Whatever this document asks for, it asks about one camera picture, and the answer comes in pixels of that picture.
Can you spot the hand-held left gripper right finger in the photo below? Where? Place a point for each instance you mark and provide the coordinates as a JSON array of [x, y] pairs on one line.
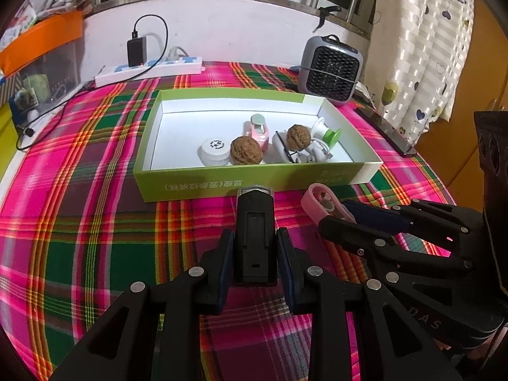
[[285, 262]]

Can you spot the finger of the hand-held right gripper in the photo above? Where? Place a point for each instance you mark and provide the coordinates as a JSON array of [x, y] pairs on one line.
[[377, 216], [349, 234]]

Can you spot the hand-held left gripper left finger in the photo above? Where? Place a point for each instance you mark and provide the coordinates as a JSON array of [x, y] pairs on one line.
[[225, 262]]

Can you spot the black lighter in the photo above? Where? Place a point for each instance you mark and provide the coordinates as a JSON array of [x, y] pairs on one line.
[[254, 238]]

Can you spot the white round jar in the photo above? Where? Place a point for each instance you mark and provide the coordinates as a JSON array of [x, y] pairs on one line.
[[214, 151]]

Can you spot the white earphones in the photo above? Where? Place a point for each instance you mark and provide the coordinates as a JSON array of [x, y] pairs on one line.
[[280, 147]]

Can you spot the green and white cardboard box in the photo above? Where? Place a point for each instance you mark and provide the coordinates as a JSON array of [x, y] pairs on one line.
[[178, 135]]

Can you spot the black smartphone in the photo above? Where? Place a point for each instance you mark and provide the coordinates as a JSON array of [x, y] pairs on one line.
[[391, 133]]

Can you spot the white and green plastic gadget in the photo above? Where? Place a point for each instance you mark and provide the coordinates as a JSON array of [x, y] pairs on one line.
[[327, 135]]

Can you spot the brown walnut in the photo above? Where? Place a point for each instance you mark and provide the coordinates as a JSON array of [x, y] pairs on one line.
[[246, 151], [297, 137]]

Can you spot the white paper sheet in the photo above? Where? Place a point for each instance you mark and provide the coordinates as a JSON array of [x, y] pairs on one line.
[[363, 91]]

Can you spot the pink and white small gadget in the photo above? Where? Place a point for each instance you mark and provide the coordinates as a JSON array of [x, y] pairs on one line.
[[260, 135]]

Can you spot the grey fan heater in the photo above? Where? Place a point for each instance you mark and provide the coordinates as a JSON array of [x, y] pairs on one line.
[[331, 69]]

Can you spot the white heart print curtain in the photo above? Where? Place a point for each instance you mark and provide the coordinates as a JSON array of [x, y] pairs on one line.
[[424, 47]]

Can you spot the wooden wardrobe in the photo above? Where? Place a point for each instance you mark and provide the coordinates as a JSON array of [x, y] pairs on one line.
[[488, 67]]

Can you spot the white power strip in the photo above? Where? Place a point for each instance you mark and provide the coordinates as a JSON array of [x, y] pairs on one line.
[[174, 69]]

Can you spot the black charger adapter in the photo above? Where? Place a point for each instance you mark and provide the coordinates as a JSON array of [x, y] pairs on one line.
[[137, 52]]

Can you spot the yellow box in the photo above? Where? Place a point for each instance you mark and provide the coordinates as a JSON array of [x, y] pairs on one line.
[[6, 131]]

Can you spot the clear storage box orange lid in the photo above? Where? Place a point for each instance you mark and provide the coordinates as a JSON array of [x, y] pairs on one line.
[[39, 35]]

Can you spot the printed cardboard packet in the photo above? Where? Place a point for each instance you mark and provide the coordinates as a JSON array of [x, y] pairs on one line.
[[20, 20]]

